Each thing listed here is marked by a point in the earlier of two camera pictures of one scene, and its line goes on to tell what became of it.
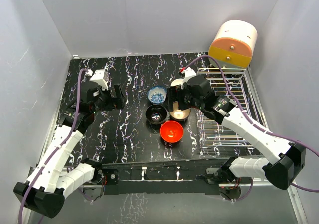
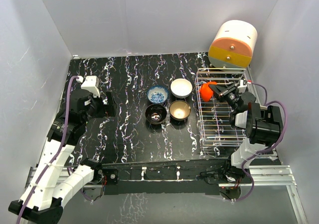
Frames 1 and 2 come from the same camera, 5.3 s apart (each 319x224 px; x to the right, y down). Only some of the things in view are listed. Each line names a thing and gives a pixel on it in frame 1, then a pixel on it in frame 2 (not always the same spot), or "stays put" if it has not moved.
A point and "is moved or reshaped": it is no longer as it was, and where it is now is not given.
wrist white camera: (189, 72) -> (242, 87)
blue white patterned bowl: (157, 94) stays put
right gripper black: (174, 93) -> (221, 91)
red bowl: (171, 132) is moved or reshaped
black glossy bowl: (157, 114) stays put
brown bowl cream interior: (180, 115) stays put
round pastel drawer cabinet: (234, 46) stays put
